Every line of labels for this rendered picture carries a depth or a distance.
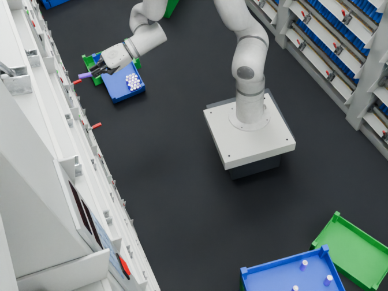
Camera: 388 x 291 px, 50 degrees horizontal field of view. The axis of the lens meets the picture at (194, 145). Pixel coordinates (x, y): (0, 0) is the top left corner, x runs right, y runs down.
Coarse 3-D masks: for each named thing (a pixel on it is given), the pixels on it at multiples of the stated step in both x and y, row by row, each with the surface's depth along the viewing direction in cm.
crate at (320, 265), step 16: (304, 256) 143; (320, 256) 143; (240, 272) 139; (256, 272) 143; (272, 272) 143; (288, 272) 142; (304, 272) 142; (320, 272) 141; (336, 272) 136; (256, 288) 140; (272, 288) 140; (288, 288) 139; (304, 288) 139; (320, 288) 138; (336, 288) 138
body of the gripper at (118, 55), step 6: (108, 48) 170; (114, 48) 169; (120, 48) 168; (126, 48) 166; (102, 54) 169; (108, 54) 168; (114, 54) 168; (120, 54) 167; (126, 54) 166; (108, 60) 167; (114, 60) 166; (120, 60) 166; (126, 60) 167; (132, 60) 169; (108, 66) 166; (114, 66) 166; (120, 66) 168; (114, 72) 169
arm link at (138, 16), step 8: (144, 0) 152; (152, 0) 149; (160, 0) 149; (136, 8) 160; (144, 8) 154; (152, 8) 152; (160, 8) 152; (136, 16) 167; (144, 16) 169; (152, 16) 155; (160, 16) 156; (136, 24) 169
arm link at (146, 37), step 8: (144, 24) 169; (152, 24) 168; (136, 32) 168; (144, 32) 167; (152, 32) 166; (160, 32) 166; (136, 40) 166; (144, 40) 166; (152, 40) 167; (160, 40) 168; (136, 48) 166; (144, 48) 168; (152, 48) 170
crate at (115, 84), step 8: (96, 56) 245; (128, 64) 250; (120, 72) 248; (128, 72) 248; (136, 72) 246; (104, 80) 241; (112, 80) 246; (120, 80) 247; (112, 88) 245; (120, 88) 245; (128, 88) 246; (144, 88) 243; (112, 96) 236; (120, 96) 239; (128, 96) 243
